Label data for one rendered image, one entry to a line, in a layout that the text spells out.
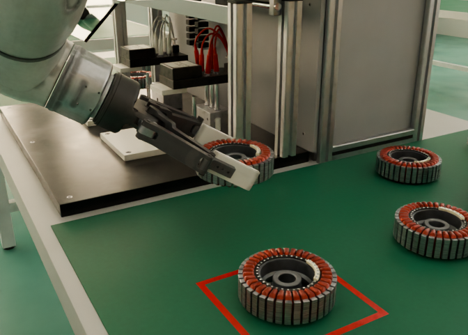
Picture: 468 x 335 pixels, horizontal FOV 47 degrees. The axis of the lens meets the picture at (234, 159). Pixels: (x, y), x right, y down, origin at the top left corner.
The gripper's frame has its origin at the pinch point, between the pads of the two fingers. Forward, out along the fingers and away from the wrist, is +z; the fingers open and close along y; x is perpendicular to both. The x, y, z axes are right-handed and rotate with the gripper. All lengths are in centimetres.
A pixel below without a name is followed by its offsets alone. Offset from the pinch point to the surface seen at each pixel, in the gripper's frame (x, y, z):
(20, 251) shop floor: -106, -130, -11
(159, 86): -1.7, -33.3, -8.8
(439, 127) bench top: 19, -37, 53
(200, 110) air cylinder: -2.8, -36.4, 1.5
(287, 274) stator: -4.8, 19.3, 5.8
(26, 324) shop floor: -100, -81, -3
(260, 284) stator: -5.8, 22.2, 1.9
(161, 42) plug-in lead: 3, -57, -9
